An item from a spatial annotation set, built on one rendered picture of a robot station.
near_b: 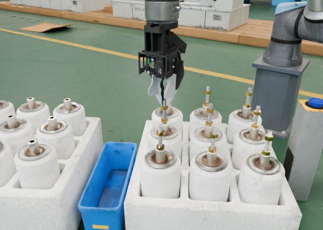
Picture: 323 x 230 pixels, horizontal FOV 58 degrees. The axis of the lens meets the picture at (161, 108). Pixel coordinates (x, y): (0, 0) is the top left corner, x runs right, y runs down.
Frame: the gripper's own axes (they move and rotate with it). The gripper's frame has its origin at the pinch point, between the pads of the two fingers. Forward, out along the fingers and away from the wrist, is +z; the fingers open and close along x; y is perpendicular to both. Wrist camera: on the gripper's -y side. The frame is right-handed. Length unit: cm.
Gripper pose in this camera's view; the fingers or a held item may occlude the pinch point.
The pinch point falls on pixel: (165, 99)
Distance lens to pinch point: 74.8
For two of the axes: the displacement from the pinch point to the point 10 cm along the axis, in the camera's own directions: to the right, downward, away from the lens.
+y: -4.4, 4.1, -8.0
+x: 9.0, 2.0, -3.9
